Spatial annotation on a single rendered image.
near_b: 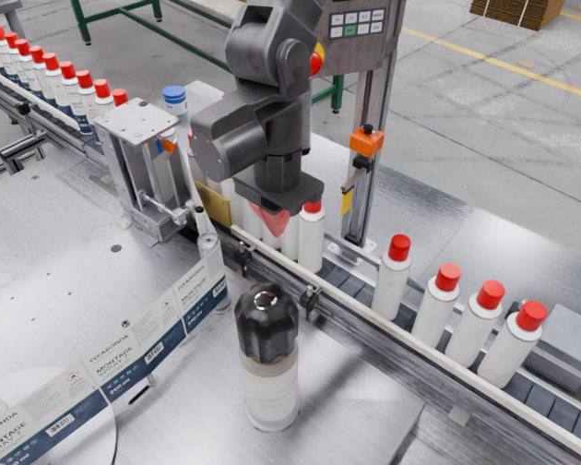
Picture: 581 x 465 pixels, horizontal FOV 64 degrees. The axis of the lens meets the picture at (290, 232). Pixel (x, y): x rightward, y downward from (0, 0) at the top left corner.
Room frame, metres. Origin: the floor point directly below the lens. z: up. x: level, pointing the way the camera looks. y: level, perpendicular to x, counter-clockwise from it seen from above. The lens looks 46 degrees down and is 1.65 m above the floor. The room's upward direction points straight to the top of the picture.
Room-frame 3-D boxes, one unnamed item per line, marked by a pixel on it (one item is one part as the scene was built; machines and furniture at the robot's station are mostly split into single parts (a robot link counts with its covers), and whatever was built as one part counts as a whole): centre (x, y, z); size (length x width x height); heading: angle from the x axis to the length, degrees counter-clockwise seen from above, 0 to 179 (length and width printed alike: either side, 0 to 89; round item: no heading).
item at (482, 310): (0.43, -0.31, 0.98); 0.05 x 0.05 x 0.20
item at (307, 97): (0.78, -0.02, 1.18); 0.04 x 0.04 x 0.21
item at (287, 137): (0.45, 0.02, 1.36); 0.07 x 0.06 x 0.07; 134
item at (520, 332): (0.39, -0.35, 0.98); 0.05 x 0.05 x 0.20
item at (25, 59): (1.28, 0.75, 0.98); 0.05 x 0.05 x 0.20
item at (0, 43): (1.38, 0.86, 0.98); 0.05 x 0.05 x 0.20
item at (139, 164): (0.80, 0.30, 1.01); 0.14 x 0.13 x 0.26; 51
